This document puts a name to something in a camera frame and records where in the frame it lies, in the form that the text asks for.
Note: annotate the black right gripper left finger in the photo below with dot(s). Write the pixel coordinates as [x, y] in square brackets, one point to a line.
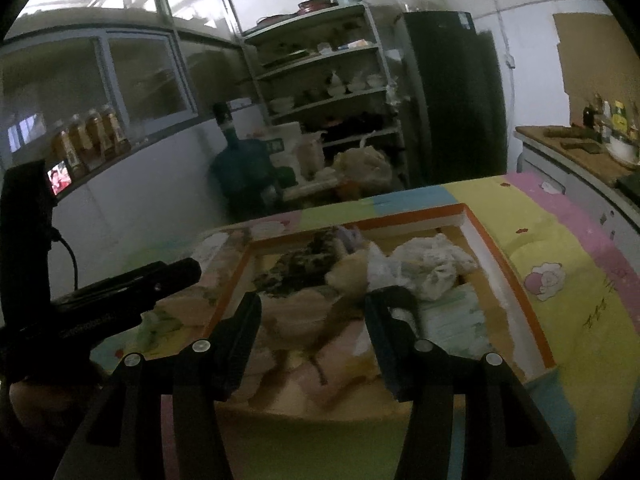
[157, 419]

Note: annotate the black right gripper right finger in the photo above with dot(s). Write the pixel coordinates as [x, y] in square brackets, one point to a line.
[505, 435]

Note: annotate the white fluffy cloth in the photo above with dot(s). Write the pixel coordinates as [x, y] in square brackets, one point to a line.
[427, 266]

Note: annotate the cream plush toy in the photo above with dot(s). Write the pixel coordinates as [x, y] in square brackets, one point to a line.
[349, 276]

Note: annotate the leopard print cloth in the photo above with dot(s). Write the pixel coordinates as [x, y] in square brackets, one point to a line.
[302, 268]

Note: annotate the purple soft cloth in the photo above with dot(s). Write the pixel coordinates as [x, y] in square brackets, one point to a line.
[349, 240]

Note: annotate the small lit screen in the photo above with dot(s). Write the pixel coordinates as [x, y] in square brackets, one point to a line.
[59, 177]

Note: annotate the amber liquid bottles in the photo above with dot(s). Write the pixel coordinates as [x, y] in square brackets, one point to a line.
[87, 142]

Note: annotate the orange rimmed cardboard box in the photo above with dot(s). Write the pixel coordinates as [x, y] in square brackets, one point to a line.
[336, 358]

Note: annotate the kitchen counter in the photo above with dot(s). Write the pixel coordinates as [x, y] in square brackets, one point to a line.
[547, 157]

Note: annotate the white plastic bag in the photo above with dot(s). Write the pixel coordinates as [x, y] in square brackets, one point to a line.
[366, 167]

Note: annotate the black refrigerator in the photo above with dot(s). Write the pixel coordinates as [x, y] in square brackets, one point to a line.
[454, 78]

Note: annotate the brown cardboard sheet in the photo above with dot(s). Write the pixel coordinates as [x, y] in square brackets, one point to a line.
[597, 59]

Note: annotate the metal storage shelf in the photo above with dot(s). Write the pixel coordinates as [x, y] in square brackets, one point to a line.
[327, 71]

